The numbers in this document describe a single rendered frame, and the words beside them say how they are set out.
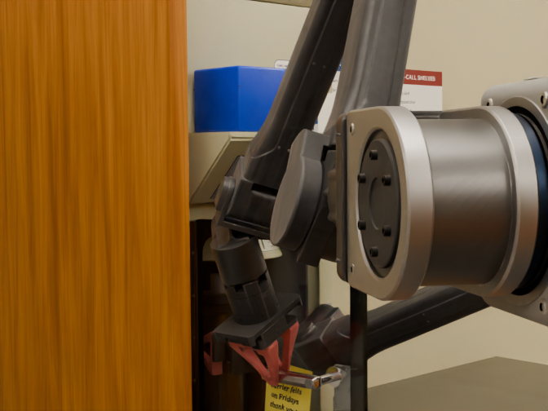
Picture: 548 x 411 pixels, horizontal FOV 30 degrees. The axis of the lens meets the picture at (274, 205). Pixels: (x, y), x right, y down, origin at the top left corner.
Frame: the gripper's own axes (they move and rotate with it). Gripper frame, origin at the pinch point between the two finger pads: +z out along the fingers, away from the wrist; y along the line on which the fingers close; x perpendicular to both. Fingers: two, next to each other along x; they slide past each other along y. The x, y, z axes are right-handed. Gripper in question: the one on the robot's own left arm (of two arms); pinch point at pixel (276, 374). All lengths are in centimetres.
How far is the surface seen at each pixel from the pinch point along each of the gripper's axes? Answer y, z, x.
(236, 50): -31, -33, -21
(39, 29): -17, -43, -46
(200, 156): -14.0, -23.7, -16.9
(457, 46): -141, 4, -54
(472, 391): -84, 67, -33
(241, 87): -20.0, -31.3, -11.2
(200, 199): -13.1, -17.5, -18.7
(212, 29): -28, -37, -22
